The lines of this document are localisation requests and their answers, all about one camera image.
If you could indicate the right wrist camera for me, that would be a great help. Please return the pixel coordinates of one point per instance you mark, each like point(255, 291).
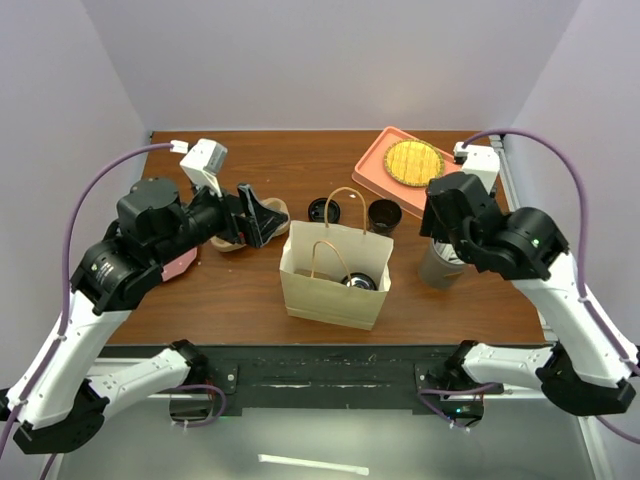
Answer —
point(483, 161)

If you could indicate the white strip on floor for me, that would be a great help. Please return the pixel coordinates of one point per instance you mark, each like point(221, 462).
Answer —
point(312, 464)

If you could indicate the yellow woven coaster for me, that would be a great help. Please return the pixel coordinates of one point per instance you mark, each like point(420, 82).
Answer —
point(413, 163)

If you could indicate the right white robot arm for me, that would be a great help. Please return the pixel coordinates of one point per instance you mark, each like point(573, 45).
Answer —
point(581, 373)

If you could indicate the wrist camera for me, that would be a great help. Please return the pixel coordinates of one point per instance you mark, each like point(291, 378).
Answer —
point(203, 162)
point(483, 161)

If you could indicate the black cup lid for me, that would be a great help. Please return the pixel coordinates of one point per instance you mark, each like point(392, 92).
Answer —
point(321, 209)
point(359, 280)

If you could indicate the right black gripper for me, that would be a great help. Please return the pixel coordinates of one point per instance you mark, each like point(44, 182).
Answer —
point(432, 224)

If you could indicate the black coffee cup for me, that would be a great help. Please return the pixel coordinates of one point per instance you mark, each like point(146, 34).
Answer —
point(384, 215)

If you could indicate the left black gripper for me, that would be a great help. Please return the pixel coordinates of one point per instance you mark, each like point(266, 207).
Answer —
point(257, 227)

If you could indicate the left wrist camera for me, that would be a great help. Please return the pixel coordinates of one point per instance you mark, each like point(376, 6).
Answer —
point(203, 162)

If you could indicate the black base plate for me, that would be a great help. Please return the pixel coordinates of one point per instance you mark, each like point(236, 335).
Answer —
point(338, 377)

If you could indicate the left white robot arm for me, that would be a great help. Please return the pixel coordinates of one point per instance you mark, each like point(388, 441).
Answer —
point(58, 408)

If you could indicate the brown paper bag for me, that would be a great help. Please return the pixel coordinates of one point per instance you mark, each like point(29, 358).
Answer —
point(336, 250)

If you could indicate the grey cup of stirrers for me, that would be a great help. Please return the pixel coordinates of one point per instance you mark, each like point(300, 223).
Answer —
point(440, 266)

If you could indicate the pink speckled plate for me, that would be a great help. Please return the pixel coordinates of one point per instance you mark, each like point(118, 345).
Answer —
point(179, 265)

